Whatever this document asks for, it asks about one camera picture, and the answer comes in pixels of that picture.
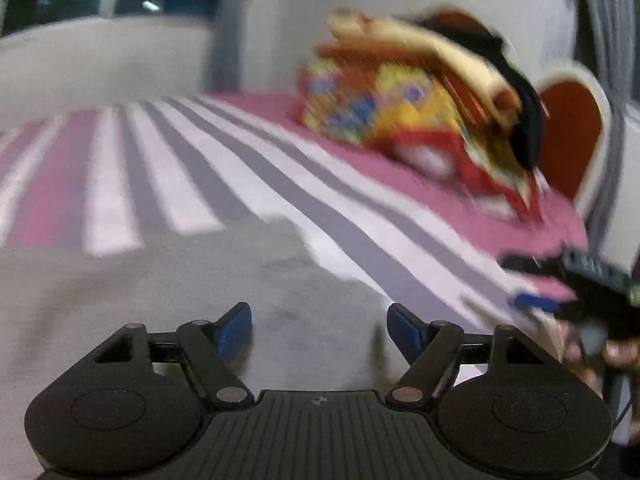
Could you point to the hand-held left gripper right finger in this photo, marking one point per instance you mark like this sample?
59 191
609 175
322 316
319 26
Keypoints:
406 332

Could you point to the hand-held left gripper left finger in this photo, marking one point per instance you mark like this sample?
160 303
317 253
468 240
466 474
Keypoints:
234 332

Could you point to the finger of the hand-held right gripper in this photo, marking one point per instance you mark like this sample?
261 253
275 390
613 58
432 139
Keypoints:
532 264
532 302

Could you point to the grey pants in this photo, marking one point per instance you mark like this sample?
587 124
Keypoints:
200 310

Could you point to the person's right hand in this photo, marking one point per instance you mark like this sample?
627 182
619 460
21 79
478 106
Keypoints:
620 352

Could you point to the red headboard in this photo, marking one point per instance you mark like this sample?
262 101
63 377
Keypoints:
570 125

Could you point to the black cloth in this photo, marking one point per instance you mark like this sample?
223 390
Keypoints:
520 105

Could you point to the pink grey striped bedsheet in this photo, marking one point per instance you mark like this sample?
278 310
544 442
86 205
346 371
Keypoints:
210 160

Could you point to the colourful printed blanket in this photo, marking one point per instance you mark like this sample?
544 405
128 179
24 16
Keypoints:
380 110

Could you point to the grey curtain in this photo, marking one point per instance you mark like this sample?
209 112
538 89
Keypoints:
612 60

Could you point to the cream brown patterned blanket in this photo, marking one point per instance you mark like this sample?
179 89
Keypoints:
440 55

